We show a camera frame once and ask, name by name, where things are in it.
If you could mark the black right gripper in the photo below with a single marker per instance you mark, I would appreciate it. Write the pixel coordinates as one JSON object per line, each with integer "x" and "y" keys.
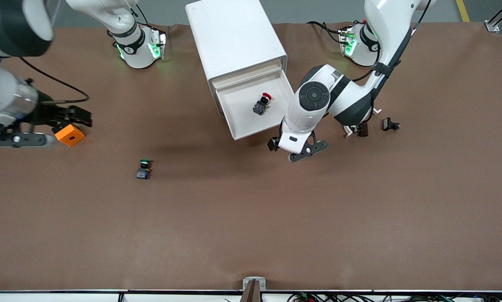
{"x": 45, "y": 113}

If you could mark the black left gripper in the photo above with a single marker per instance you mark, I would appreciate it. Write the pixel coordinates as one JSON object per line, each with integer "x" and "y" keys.
{"x": 272, "y": 144}

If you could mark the red push button switch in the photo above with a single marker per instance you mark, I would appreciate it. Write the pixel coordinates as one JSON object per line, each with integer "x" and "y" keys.
{"x": 259, "y": 107}

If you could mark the white drawer with scooped lip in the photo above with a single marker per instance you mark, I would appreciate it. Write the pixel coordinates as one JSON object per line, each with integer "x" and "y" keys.
{"x": 242, "y": 79}
{"x": 238, "y": 109}

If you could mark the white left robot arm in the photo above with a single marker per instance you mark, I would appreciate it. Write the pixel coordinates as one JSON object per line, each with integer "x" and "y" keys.
{"x": 387, "y": 29}

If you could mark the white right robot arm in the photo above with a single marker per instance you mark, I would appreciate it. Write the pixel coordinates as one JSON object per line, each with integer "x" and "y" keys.
{"x": 7, "y": 96}

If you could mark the white drawer cabinet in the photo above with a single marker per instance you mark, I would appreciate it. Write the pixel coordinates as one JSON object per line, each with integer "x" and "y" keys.
{"x": 230, "y": 37}

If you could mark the orange box with black base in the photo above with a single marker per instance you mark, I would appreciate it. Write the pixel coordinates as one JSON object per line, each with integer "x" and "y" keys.
{"x": 70, "y": 135}

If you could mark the brown table cover sheet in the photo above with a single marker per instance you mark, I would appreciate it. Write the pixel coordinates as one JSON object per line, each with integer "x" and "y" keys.
{"x": 251, "y": 209}

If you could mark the dark brown electrical component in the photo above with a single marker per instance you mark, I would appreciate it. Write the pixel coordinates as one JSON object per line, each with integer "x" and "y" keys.
{"x": 363, "y": 131}

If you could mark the small black clip component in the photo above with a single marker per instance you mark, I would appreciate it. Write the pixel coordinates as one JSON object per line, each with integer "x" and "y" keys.
{"x": 388, "y": 124}

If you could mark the green push button switch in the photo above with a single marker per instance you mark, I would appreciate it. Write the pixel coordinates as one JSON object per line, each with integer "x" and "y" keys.
{"x": 142, "y": 173}

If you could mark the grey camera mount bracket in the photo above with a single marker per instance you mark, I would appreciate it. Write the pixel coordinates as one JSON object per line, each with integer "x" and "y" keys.
{"x": 246, "y": 282}

